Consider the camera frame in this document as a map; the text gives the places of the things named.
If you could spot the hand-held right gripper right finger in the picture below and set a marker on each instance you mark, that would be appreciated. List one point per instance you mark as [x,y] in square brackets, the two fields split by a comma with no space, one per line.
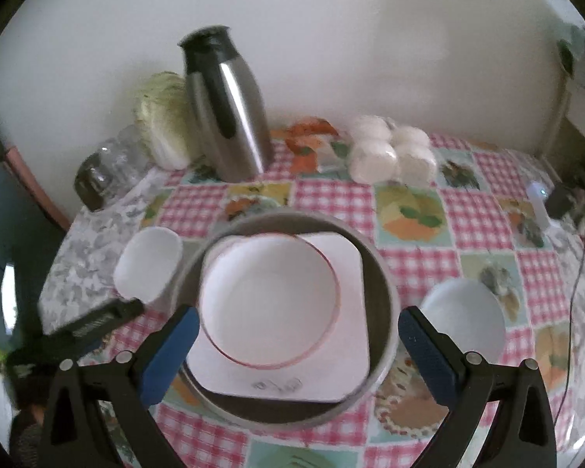
[429,356]

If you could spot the red-rimmed white bowl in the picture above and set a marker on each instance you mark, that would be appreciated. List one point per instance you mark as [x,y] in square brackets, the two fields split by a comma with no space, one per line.
[268,302]

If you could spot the napa cabbage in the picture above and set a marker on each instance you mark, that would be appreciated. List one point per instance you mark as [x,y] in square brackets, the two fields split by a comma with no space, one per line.
[163,117]

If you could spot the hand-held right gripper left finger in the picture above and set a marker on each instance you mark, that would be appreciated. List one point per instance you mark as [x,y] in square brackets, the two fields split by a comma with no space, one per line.
[170,351]

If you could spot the orange snack packet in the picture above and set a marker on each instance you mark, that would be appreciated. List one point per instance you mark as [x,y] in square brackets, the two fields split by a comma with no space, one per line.
[312,144]

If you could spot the white square plate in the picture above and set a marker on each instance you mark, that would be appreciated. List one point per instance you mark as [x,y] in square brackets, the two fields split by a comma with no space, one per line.
[351,273]

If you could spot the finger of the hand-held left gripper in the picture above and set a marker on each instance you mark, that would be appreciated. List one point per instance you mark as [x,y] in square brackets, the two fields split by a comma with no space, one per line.
[97,324]

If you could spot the black power adapter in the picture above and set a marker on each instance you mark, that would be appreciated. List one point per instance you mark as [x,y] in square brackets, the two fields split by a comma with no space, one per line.
[565,202]

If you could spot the grey floral cloth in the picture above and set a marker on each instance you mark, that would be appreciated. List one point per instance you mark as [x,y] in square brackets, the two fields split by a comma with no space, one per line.
[87,248]

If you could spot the large stainless steel plate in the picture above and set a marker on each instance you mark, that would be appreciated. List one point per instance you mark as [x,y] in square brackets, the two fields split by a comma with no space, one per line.
[378,302]

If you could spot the white square bowl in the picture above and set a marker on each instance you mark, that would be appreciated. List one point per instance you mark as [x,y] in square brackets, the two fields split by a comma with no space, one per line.
[146,263]

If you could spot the pack of white paper rolls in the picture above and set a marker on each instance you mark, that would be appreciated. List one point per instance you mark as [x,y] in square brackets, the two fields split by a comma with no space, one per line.
[390,156]

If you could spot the clear drinking glass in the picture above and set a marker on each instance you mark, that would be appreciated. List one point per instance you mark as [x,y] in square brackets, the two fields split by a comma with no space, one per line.
[134,148]
[114,170]

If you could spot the stainless steel thermos jug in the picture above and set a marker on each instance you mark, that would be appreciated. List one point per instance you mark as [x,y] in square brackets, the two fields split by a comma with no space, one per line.
[239,122]

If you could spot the small white device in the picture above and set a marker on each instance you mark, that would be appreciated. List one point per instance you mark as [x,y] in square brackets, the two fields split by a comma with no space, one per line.
[539,207]

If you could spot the plain white round bowl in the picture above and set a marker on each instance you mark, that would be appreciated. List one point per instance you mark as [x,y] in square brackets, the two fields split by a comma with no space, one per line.
[463,317]

